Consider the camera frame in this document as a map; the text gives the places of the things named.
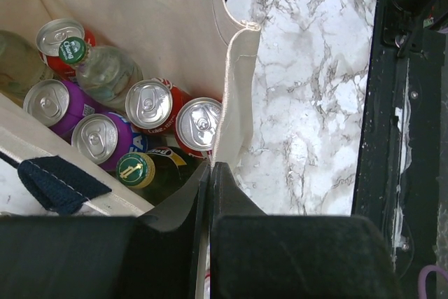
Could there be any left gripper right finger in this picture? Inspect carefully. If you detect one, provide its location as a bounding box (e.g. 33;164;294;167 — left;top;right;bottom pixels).
210;162;402;298

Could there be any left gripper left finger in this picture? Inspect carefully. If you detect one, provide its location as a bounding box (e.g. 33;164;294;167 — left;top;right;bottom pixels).
1;163;210;298

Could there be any green glass bottle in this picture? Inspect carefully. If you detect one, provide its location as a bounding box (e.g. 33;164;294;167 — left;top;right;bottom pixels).
115;146;200;206

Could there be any purple soda can front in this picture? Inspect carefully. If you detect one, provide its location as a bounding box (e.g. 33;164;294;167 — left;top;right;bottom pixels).
71;112;149;172

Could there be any purple soda can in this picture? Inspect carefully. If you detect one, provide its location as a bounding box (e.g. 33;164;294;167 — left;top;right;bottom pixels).
23;79;109;142
71;112;149;172

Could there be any red soda can front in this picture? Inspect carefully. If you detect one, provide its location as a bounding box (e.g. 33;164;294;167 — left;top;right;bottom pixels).
174;97;222;159

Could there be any red soda can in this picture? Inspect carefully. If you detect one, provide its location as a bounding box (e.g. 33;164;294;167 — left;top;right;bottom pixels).
125;78;193;135
174;97;222;159

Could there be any clear glass bottle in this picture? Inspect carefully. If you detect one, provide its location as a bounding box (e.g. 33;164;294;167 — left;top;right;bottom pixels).
59;36;143;112
1;30;55;99

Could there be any cream canvas tote bag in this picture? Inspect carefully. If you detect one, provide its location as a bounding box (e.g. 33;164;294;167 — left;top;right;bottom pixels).
0;0;262;217

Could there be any red cola can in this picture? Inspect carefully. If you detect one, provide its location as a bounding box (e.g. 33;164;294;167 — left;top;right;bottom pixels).
36;18;96;83

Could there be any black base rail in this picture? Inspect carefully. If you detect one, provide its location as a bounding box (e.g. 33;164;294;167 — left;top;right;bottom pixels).
352;0;447;281

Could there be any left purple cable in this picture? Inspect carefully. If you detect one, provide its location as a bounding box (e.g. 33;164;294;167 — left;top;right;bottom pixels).
418;265;442;299

